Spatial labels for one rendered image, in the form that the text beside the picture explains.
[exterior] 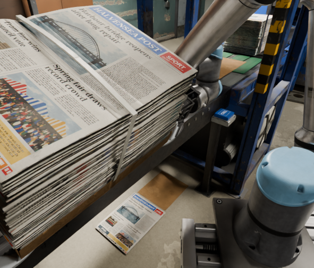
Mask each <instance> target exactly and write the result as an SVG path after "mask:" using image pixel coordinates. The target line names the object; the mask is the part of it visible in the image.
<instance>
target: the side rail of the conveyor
mask: <svg viewBox="0 0 314 268"><path fill-rule="evenodd" d="M231 91H232V88H230V87H226V86H224V87H222V92H221V94H220V95H219V96H218V97H217V98H216V99H214V100H213V101H211V102H210V103H208V104H207V105H206V107H202V108H201V109H199V110H198V111H195V112H194V113H189V115H188V117H187V118H186V119H184V128H183V130H182V132H181V134H180V135H179V136H178V137H177V138H176V139H174V140H173V141H172V142H171V143H169V144H168V145H166V146H163V147H161V148H160V149H159V150H157V151H156V152H155V153H153V154H152V155H151V156H150V157H149V158H147V159H146V160H145V161H144V162H143V163H141V164H140V165H139V166H138V167H137V168H136V169H134V170H133V171H132V172H131V173H130V174H128V175H127V176H126V177H125V178H124V179H122V180H121V181H120V182H119V183H118V184H116V185H115V186H114V187H113V188H111V189H110V190H109V191H108V192H106V193H105V194H104V195H102V196H101V197H100V198H99V199H97V200H96V201H95V202H94V203H92V204H91V205H90V206H89V207H87V208H86V209H85V210H84V211H82V212H81V213H80V214H79V215H77V216H76V217H75V218H73V219H72V220H71V221H70V222H69V223H67V224H66V225H65V226H63V227H62V228H61V229H59V230H58V231H57V232H56V233H54V234H53V235H52V236H51V237H49V238H48V239H47V240H45V241H44V242H43V243H42V244H41V245H39V246H38V247H37V248H35V249H34V251H33V252H32V253H31V254H30V255H29V256H28V257H27V258H26V259H25V260H24V261H23V262H22V263H21V264H19V265H18V266H17V267H16V268H34V267H35V266H36V265H37V264H38V263H40V262H41V261H42V260H43V259H44V258H46V257H47V256H48V255H49V254H50V253H52V252H53V251H54V250H55V249H56V248H58V247H59V246H60V245H61V244H62V243H64V242H65V241H66V240H68V239H69V238H70V237H71V236H72V235H74V234H75V233H76V232H77V231H78V230H80V229H81V228H82V227H83V226H84V225H86V224H87V223H88V222H89V221H90V220H92V219H93V218H94V217H95V216H96V215H98V214H99V213H100V212H101V211H102V210H104V209H105V208H106V207H107V206H108V205H110V204H111V203H112V202H113V201H114V200H116V199H117V198H118V197H120V195H122V194H123V193H124V192H126V191H127V190H128V189H129V188H130V187H132V186H133V185H134V184H135V183H136V182H138V181H139V180H140V179H141V178H142V177H144V176H145V175H146V174H147V173H148V172H150V171H151V170H152V169H153V168H154V167H156V166H157V165H158V164H159V163H160V162H161V161H163V160H164V159H165V158H166V157H168V156H169V155H170V154H171V153H172V152H173V151H175V150H176V149H177V148H179V147H180V146H181V145H182V144H183V143H185V142H186V141H187V140H188V139H189V138H191V137H192V136H193V135H194V134H195V133H197V132H198V131H199V130H200V129H201V128H203V127H204V126H205V125H206V124H207V123H209V122H210V121H211V117H212V116H213V115H214V114H215V113H216V112H217V111H218V110H219V109H221V108H223V109H226V108H227V107H228V105H229V102H230V96H231ZM15 252H16V251H15V250H14V249H13V248H12V246H11V245H10V244H9V243H8V241H7V240H6V239H5V237H4V236H3V237H1V238H0V256H4V255H8V254H14V253H15Z"/></svg>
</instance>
